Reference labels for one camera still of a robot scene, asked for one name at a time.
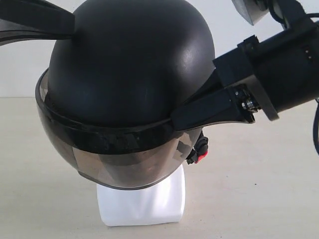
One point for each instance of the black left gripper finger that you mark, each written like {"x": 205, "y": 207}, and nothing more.
{"x": 38, "y": 14}
{"x": 12, "y": 32}

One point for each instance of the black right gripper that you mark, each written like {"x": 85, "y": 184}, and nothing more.
{"x": 280, "y": 73}

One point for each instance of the black helmet with tinted visor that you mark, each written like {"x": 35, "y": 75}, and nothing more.
{"x": 106, "y": 98}

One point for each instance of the white mannequin head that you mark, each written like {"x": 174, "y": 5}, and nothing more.
{"x": 159, "y": 204}

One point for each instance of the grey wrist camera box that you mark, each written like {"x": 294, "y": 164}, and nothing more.
{"x": 251, "y": 10}

